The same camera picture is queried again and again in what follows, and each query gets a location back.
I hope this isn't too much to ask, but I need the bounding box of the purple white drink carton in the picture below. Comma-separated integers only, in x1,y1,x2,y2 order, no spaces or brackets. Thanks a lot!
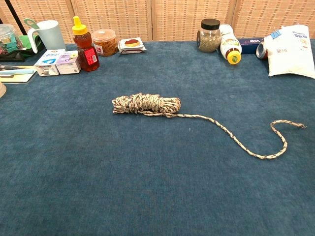
55,50,82,75

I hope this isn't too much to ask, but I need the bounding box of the bamboo folding screen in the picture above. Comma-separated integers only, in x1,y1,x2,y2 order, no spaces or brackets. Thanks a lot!
0,0,315,45

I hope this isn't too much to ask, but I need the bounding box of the green plastic loop tool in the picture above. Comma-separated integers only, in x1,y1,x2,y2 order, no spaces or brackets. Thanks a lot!
24,18,40,30

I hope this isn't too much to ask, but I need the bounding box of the packaged cake snack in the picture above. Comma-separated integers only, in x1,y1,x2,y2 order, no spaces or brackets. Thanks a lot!
118,37,147,55

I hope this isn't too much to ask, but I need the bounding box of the red metal can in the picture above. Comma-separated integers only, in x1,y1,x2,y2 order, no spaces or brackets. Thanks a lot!
255,41,269,60

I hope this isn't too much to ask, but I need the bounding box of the green cloth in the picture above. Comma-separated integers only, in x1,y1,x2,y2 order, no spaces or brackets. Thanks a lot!
18,35,42,51

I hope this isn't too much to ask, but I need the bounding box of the black flat case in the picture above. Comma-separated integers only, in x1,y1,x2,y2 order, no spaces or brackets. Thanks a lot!
0,50,27,62

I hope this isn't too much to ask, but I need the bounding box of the black tripod stand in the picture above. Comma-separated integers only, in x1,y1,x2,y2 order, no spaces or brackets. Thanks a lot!
0,0,28,36

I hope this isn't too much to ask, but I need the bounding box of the dark blue table cloth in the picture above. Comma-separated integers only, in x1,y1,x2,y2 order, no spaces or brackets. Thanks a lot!
0,40,315,236

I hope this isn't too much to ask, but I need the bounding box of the clear jar of rubber bands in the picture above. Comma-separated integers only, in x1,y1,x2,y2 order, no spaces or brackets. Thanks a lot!
91,29,119,57

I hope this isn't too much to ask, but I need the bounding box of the white plastic food bag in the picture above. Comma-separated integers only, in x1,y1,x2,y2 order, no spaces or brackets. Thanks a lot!
263,24,315,79

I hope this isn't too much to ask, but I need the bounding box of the blue binder clip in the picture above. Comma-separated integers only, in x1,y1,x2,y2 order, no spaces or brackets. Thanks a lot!
270,28,284,39

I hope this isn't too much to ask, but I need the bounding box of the braided rope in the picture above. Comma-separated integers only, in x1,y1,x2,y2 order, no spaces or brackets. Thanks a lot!
111,92,307,160

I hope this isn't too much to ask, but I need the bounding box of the pale blue mug white handle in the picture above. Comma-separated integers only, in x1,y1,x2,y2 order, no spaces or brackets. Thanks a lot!
27,20,66,54

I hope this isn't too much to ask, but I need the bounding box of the dark blue long box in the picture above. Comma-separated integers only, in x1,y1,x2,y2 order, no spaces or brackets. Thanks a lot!
237,37,265,48

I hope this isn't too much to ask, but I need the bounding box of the honey bottle yellow cap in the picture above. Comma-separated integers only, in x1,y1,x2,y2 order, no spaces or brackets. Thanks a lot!
71,16,100,72

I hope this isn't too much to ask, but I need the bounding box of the glass jar black lid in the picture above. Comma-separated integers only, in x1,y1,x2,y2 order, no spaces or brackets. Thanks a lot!
196,18,222,53

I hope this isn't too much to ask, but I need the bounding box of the clear jar of colourful clips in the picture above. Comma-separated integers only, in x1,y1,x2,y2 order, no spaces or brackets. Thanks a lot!
0,24,24,54

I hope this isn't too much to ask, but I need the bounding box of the blue white milk carton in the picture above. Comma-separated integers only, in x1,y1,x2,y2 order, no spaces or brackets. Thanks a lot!
34,49,66,77

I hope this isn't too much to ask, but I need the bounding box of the white bottle yellow cap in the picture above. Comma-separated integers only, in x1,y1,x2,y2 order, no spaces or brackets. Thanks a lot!
219,24,243,65

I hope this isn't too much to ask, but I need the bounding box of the razor on yellow card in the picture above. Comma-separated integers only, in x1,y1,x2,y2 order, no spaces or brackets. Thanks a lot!
0,65,37,84

